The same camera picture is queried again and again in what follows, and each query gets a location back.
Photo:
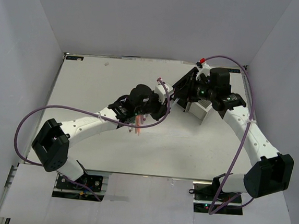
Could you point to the left blue table label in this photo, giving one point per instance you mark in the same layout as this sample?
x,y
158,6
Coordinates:
x,y
75,58

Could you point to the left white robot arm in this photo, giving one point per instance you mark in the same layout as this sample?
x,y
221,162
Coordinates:
x,y
54,139

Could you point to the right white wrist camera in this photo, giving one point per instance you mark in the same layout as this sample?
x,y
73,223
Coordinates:
x,y
202,71

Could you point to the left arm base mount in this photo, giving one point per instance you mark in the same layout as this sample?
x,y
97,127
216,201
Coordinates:
x,y
89,187

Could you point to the blue table label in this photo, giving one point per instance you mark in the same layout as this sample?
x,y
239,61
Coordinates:
x,y
234,71
75,58

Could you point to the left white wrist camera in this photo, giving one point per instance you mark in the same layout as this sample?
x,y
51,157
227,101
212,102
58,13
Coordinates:
x,y
162,90

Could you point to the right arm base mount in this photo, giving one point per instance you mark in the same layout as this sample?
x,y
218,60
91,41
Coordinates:
x,y
203,194

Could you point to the black slotted container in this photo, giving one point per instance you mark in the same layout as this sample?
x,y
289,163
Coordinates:
x,y
177,91

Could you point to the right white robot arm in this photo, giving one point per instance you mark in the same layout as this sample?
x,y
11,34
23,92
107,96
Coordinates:
x,y
271,170

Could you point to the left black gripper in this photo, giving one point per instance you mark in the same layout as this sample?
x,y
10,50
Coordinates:
x,y
162,109

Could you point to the right blue table label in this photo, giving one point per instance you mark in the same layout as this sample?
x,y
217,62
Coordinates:
x,y
234,71

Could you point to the blue pen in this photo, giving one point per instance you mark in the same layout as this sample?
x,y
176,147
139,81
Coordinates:
x,y
175,102

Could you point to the white slotted container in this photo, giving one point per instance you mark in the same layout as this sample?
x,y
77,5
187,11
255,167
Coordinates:
x,y
200,110

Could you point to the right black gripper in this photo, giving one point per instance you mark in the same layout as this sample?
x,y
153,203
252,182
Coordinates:
x,y
193,83

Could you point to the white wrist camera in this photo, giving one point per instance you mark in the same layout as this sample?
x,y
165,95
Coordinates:
x,y
202,71
162,90

